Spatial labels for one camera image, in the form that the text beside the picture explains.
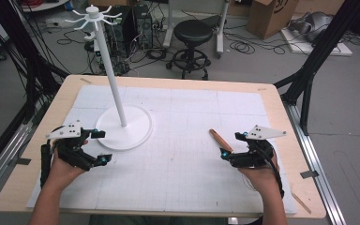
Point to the white rolling stand frame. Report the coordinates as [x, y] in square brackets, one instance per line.
[220, 28]

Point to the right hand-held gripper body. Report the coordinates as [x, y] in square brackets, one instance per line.
[253, 157]

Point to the black tape piece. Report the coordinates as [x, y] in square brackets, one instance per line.
[23, 161]
[309, 174]

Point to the black round stool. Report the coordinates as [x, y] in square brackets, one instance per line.
[192, 34]

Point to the aluminium rail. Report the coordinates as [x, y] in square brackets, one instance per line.
[317, 162]
[3, 162]

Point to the person's left hand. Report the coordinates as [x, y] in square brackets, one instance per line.
[62, 173]

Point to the black computer tower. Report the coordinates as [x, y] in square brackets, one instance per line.
[118, 28]
[143, 25]

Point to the grey bag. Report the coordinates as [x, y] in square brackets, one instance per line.
[312, 26]

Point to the person's right hand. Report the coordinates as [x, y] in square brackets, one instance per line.
[261, 178]

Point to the white round table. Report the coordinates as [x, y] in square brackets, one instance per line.
[43, 4]

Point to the thin wooden strip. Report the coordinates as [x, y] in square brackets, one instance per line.
[301, 203]

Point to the black metal frame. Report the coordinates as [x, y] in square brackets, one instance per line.
[318, 53]
[22, 47]

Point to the white grid mat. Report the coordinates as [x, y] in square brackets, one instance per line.
[184, 162]

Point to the white floor board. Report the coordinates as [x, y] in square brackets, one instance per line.
[312, 47]

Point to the brown wooden stick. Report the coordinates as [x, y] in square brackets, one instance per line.
[220, 140]

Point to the white hook stand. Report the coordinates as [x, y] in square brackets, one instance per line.
[112, 78]

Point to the brown cardboard box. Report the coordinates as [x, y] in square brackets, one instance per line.
[270, 18]

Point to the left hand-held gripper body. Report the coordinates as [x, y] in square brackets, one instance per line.
[72, 150]

